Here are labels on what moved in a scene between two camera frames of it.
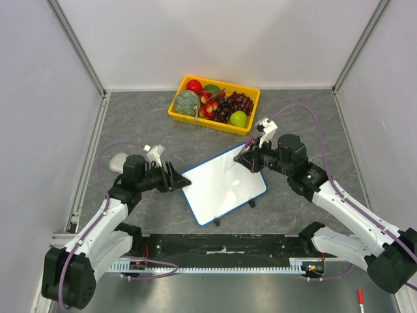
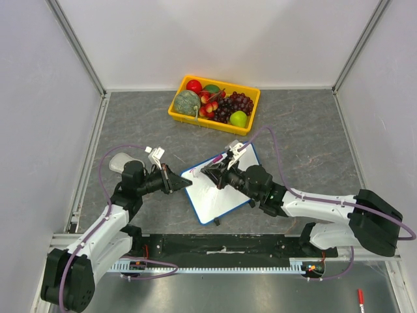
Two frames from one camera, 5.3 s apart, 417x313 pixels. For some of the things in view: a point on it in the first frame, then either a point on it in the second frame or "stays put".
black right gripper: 253,156 to 221,175
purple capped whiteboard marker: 248,143 to 219,158
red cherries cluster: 209,103 stays put
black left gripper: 171,181 stays put
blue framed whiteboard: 221,184 stays put
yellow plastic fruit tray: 251,93 stays put
